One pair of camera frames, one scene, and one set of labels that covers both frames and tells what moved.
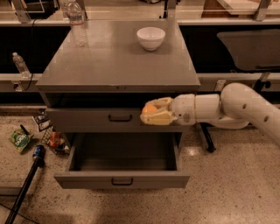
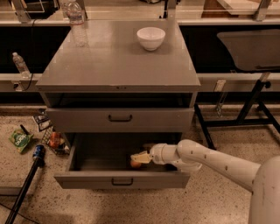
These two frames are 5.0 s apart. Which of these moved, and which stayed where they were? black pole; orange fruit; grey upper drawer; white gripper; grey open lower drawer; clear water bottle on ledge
Moved: white gripper; orange fruit
Stayed: black pole; grey upper drawer; grey open lower drawer; clear water bottle on ledge
